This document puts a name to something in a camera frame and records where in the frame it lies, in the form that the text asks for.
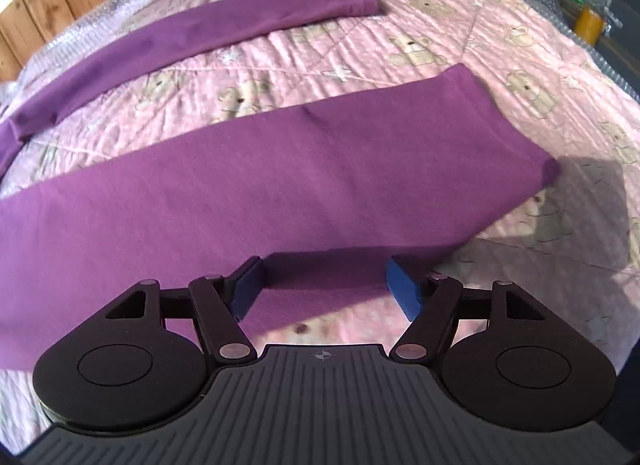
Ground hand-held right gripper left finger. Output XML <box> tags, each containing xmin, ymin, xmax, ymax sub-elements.
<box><xmin>104</xmin><ymin>256</ymin><xmax>265</xmax><ymax>362</ymax></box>

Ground wooden headboard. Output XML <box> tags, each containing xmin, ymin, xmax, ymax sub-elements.
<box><xmin>0</xmin><ymin>0</ymin><xmax>241</xmax><ymax>82</ymax></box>

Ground orange bottle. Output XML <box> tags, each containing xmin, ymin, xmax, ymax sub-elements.
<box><xmin>574</xmin><ymin>7</ymin><xmax>606</xmax><ymax>45</ymax></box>

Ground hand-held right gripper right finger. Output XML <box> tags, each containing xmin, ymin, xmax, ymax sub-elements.
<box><xmin>386</xmin><ymin>255</ymin><xmax>547</xmax><ymax>361</ymax></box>

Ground purple long-sleeved shirt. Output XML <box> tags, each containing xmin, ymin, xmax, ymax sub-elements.
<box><xmin>0</xmin><ymin>0</ymin><xmax>560</xmax><ymax>372</ymax></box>

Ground pink bear print blanket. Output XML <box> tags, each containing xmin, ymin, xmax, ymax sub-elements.
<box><xmin>0</xmin><ymin>0</ymin><xmax>640</xmax><ymax>454</ymax></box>

